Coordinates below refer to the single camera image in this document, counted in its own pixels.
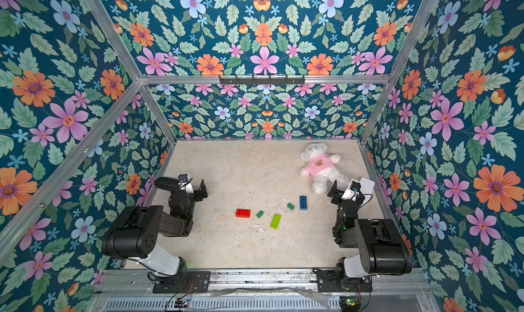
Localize blue lego brick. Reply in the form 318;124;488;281
299;195;308;210

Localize red lego brick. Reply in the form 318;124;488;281
236;209;251;219

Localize lime green lego brick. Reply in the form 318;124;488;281
270;214;281;230

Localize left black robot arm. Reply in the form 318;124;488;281
102;174;208;278

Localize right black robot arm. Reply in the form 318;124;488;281
327;179;413;283

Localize white teddy bear pink shirt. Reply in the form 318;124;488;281
300;143;350;195

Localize black oval case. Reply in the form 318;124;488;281
154;177;180;192

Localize white rectangular box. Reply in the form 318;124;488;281
342;177;375;204

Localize black hook rail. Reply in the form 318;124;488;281
218;75;306;86

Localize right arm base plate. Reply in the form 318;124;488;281
312;268;373;293

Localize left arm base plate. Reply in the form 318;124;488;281
147;271;211;294

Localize aluminium front rail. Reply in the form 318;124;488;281
87;268;440;311

